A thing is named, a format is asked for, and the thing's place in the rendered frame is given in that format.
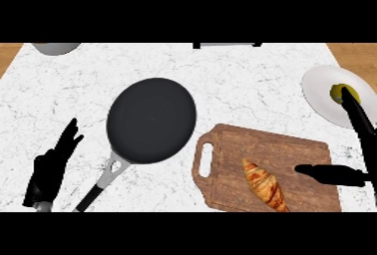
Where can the yellow-green fruit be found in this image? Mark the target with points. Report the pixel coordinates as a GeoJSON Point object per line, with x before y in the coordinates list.
{"type": "Point", "coordinates": [336, 93]}

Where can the brown wooden cutting board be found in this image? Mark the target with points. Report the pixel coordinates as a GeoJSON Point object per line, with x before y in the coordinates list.
{"type": "Point", "coordinates": [284, 156]}

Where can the golden brown croissant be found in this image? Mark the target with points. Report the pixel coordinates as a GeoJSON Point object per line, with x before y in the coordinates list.
{"type": "Point", "coordinates": [266, 186]}

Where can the black frying pan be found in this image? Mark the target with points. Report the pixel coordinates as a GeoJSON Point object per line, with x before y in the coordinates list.
{"type": "Point", "coordinates": [149, 121]}

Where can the pale appliance with black feet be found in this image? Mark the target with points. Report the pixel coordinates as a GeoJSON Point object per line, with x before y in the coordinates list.
{"type": "Point", "coordinates": [226, 44]}

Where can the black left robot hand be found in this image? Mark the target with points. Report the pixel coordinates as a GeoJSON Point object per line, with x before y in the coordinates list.
{"type": "Point", "coordinates": [49, 169]}

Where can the grey bowl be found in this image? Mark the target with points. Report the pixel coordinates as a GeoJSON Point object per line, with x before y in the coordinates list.
{"type": "Point", "coordinates": [55, 48]}

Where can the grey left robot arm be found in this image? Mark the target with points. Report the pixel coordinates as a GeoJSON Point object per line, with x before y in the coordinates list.
{"type": "Point", "coordinates": [43, 206]}

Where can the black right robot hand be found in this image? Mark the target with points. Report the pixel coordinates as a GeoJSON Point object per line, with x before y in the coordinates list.
{"type": "Point", "coordinates": [361, 132]}

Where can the white plate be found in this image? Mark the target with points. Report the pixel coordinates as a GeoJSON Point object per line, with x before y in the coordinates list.
{"type": "Point", "coordinates": [325, 96]}

